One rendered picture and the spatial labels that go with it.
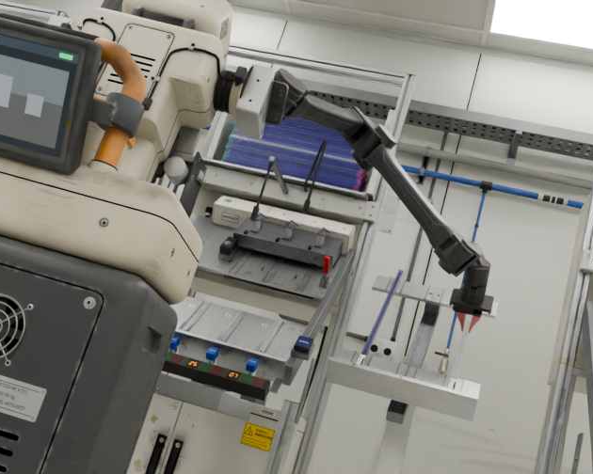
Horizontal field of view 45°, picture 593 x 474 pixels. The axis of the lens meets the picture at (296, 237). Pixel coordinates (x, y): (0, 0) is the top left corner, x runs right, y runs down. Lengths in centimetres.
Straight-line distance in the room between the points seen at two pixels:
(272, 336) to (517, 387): 208
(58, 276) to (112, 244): 8
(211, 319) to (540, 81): 289
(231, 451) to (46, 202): 135
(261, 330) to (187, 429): 42
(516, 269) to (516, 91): 105
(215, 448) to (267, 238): 67
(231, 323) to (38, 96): 116
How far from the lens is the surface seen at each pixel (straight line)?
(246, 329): 200
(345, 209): 247
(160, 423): 226
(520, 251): 401
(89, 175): 99
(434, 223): 178
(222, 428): 221
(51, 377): 93
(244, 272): 226
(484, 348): 386
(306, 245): 233
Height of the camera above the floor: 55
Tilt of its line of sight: 15 degrees up
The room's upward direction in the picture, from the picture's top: 17 degrees clockwise
